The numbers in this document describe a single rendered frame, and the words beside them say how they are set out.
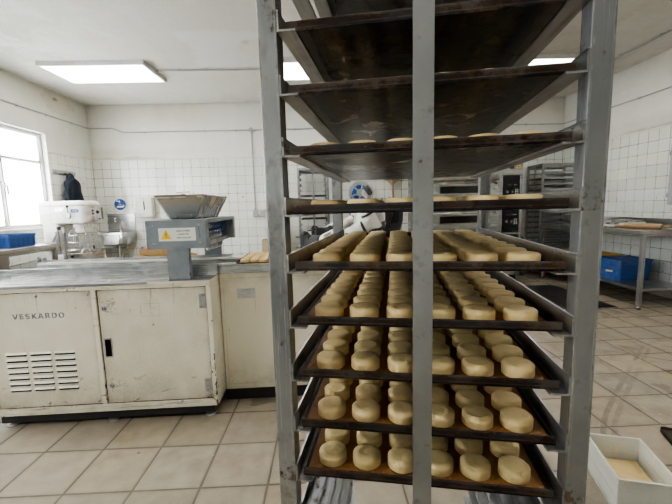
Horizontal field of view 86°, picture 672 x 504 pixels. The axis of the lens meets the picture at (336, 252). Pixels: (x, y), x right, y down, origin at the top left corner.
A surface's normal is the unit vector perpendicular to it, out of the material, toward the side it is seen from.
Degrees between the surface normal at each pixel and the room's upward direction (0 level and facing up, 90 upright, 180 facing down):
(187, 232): 90
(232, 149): 90
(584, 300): 90
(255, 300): 90
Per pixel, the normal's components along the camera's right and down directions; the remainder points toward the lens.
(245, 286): 0.06, 0.12
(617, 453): -0.24, 0.13
